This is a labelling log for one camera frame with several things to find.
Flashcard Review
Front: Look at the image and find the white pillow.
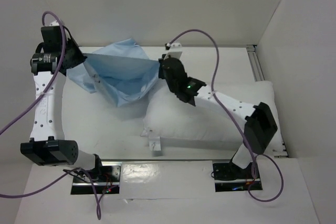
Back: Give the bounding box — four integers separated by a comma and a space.
141, 79, 279, 150

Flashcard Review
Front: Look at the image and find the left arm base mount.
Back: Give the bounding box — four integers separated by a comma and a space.
70, 161, 121, 195

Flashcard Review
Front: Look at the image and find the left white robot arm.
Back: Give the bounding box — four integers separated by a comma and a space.
20, 22, 104, 182

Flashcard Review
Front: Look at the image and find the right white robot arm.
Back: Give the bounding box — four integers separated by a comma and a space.
159, 54, 278, 178

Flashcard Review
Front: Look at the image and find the aluminium frame rail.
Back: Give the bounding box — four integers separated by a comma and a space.
246, 45, 289, 158

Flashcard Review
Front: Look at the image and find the light blue pillowcase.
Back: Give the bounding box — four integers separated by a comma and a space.
67, 39, 159, 107

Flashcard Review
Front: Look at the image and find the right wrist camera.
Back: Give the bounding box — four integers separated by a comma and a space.
163, 42, 183, 60

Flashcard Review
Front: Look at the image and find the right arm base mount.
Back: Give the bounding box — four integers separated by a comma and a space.
211, 160, 263, 193

